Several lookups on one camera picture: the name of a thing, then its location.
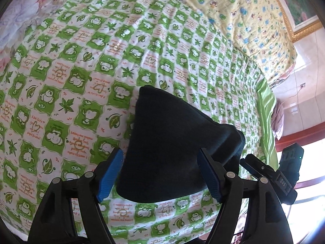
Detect dark pants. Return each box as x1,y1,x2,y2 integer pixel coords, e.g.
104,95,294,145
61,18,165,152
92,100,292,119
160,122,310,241
116,85,245,203

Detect green white patterned bed sheet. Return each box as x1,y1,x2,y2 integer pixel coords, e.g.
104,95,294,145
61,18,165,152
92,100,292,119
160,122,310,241
1,0,278,238

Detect gold framed floral picture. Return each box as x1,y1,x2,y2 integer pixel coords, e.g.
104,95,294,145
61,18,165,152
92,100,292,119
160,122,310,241
277,0,323,43

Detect yellow cartoon print quilt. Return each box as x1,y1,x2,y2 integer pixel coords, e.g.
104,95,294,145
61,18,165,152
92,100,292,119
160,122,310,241
180,0,297,83

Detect pink floral folded blanket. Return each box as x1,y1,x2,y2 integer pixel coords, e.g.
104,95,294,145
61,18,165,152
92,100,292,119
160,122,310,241
1,0,64,70

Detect black tracking camera box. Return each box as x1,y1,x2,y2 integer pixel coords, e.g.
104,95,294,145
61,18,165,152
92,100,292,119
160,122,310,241
279,143,304,188

